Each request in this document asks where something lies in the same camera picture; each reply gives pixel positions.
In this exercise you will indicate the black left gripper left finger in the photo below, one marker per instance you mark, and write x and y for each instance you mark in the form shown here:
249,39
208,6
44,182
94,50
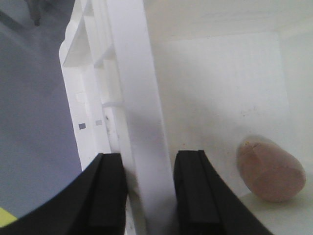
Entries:
93,204

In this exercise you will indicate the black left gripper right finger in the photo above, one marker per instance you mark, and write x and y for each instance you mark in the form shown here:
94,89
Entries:
206,205

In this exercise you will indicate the pink smiling plush toy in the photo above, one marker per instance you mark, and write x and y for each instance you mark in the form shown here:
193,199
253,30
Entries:
270,172

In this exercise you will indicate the white plastic tote crate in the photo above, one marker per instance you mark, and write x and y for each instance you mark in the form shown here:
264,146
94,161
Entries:
148,78

